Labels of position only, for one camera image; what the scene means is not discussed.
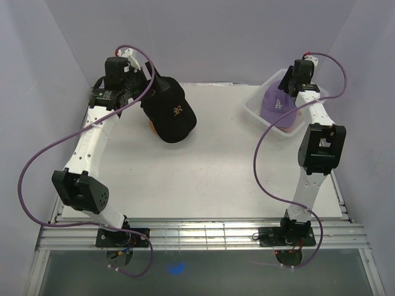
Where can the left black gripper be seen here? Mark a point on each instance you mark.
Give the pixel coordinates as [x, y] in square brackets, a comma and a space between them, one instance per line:
[160, 84]

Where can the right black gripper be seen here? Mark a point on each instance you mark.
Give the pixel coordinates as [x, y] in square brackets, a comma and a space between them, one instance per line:
[283, 85]

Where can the purple cap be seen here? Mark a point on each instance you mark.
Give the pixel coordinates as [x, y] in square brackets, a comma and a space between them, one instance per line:
[276, 103]

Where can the black cap gold logo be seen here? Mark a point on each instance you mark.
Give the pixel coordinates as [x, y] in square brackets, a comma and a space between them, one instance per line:
[169, 112]

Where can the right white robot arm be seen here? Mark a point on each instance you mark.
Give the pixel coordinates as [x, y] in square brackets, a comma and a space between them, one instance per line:
[319, 153]

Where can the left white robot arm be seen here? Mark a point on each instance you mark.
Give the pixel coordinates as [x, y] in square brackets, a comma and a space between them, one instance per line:
[78, 184]

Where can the white plastic basket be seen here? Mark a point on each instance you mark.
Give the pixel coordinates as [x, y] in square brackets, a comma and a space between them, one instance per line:
[254, 101]

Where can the wooden hat stand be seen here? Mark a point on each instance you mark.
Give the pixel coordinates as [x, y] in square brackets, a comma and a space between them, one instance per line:
[152, 127]

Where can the pink cap in basket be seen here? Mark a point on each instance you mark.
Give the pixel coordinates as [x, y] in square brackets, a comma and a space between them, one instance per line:
[292, 127]

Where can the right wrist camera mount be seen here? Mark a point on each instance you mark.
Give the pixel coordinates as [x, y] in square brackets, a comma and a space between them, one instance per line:
[308, 56]

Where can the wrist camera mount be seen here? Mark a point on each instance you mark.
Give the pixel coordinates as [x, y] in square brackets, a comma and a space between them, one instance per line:
[308, 56]
[130, 54]

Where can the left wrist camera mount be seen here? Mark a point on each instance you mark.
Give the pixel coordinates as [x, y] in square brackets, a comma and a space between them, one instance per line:
[130, 54]

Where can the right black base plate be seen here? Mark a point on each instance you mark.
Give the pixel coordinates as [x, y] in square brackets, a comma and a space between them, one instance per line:
[276, 237]

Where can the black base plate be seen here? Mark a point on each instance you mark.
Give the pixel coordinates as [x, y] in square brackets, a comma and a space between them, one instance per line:
[114, 239]
[276, 237]

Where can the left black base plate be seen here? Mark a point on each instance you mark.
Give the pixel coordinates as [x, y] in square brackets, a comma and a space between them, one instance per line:
[114, 239]

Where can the aluminium rail frame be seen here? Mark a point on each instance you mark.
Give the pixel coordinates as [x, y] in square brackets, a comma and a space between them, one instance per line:
[202, 235]

